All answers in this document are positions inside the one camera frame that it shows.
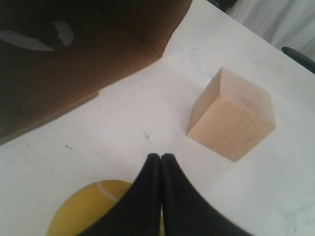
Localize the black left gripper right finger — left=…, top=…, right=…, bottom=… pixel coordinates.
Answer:
left=160, top=153, right=243, bottom=236

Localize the dark object beside table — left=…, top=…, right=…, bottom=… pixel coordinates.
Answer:
left=281, top=47, right=315, bottom=74

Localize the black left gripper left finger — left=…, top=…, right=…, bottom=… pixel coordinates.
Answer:
left=80, top=153, right=161, bottom=236

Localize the yellow tennis ball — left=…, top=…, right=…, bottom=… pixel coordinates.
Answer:
left=45, top=179, right=165, bottom=236

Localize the light wooden cube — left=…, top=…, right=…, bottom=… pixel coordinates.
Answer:
left=187, top=67, right=276, bottom=162

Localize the blue white cardboard box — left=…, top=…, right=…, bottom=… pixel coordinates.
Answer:
left=0, top=0, right=191, bottom=144

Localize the white backdrop curtain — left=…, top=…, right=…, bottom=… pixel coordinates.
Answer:
left=209, top=0, right=315, bottom=59

